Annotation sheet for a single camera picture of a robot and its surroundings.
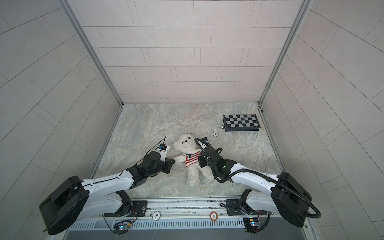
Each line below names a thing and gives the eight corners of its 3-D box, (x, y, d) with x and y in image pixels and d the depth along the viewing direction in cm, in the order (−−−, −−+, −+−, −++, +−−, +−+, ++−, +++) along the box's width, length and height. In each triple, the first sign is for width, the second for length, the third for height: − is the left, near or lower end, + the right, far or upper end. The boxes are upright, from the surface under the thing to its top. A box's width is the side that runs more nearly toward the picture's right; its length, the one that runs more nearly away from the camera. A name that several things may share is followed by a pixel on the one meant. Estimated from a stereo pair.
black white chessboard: (224, 131, 102) (225, 128, 99) (222, 117, 110) (223, 114, 107) (258, 131, 103) (260, 128, 99) (254, 117, 110) (256, 114, 107)
